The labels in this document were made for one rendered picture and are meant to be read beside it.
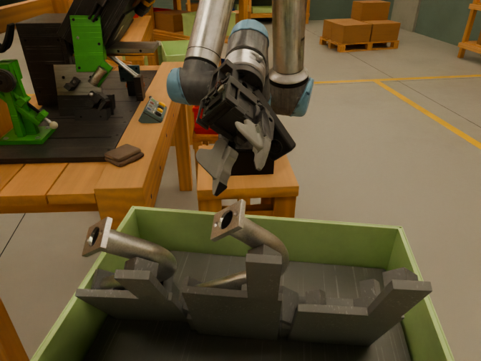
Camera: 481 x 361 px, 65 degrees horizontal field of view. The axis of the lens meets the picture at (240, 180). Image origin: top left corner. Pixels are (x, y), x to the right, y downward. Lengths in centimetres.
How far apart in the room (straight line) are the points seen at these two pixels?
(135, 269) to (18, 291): 181
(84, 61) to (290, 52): 91
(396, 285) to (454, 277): 187
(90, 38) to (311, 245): 119
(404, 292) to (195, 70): 57
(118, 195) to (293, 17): 68
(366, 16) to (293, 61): 686
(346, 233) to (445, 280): 148
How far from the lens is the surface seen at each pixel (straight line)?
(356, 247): 91
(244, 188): 117
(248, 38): 70
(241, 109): 55
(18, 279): 237
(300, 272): 89
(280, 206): 123
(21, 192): 126
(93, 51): 167
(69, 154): 138
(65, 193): 120
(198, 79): 80
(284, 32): 104
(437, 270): 236
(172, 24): 464
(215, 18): 87
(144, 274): 50
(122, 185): 114
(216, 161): 57
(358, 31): 740
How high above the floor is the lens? 147
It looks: 31 degrees down
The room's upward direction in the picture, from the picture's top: straight up
